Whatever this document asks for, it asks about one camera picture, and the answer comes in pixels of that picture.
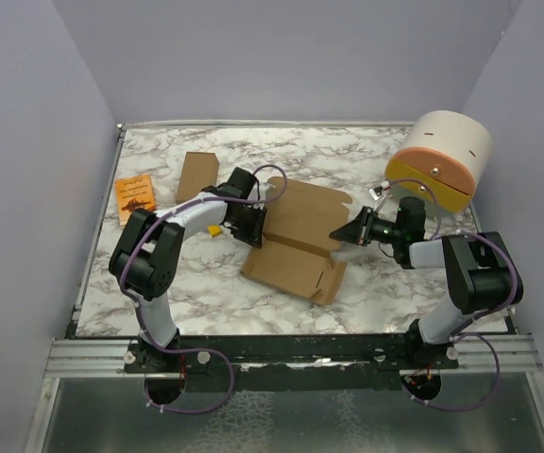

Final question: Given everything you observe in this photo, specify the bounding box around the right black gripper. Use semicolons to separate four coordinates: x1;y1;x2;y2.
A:
331;206;404;247

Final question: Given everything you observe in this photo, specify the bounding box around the brown cardboard box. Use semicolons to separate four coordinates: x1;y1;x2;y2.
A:
241;176;352;306

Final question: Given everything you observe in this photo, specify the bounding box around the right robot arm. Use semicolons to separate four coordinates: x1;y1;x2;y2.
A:
330;196;523;369

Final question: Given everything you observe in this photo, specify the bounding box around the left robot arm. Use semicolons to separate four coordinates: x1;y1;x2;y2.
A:
109;168;267;373

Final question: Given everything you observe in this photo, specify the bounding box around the small folded cardboard box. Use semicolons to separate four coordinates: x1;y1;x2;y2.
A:
175;152;219;204

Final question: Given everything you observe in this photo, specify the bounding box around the yellow block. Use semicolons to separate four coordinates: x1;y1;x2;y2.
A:
208;225;222;237

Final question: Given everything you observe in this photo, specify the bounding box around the orange book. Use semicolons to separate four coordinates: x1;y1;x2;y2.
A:
113;175;156;227

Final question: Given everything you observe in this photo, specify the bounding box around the white cylinder with coloured base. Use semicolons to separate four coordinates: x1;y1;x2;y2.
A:
384;110;493;213

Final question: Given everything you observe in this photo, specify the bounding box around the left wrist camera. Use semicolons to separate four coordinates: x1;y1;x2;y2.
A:
255;182;275;201

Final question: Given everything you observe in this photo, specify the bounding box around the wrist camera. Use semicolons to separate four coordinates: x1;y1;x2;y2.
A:
255;182;275;201
368;183;392;202

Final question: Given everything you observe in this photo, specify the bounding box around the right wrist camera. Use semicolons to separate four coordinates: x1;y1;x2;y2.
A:
368;183;392;202

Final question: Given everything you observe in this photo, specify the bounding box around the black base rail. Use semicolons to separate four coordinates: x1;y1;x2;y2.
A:
124;333;458;402

